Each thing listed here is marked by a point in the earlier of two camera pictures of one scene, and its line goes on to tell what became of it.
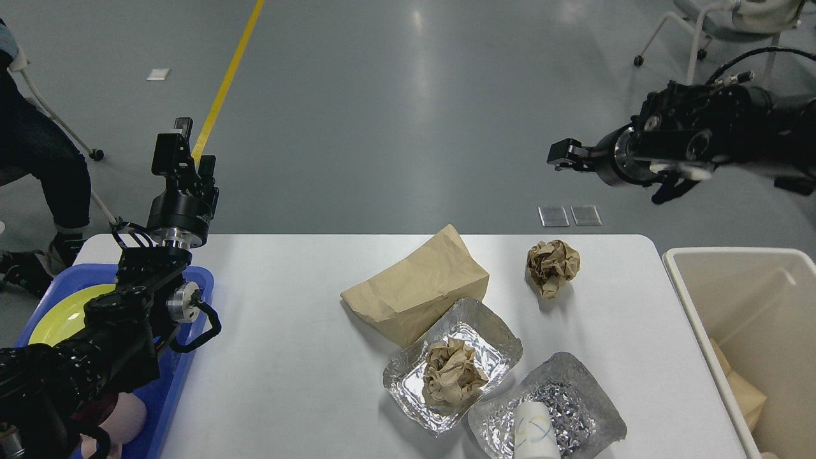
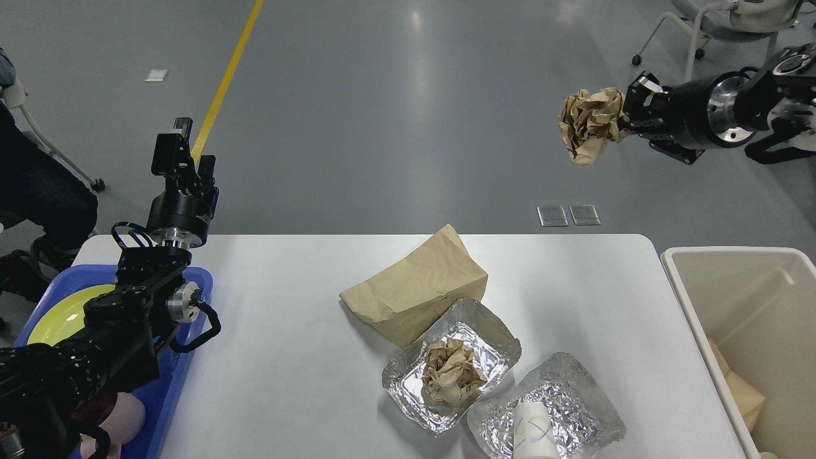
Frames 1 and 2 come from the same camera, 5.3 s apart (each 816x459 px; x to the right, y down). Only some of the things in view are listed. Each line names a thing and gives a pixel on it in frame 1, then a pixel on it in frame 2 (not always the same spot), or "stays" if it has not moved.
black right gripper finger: (568, 153) -> (646, 103)
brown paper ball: (549, 264) -> (587, 122)
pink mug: (125, 422) stays
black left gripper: (179, 220) stays
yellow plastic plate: (65, 317) stays
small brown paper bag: (750, 400) stays
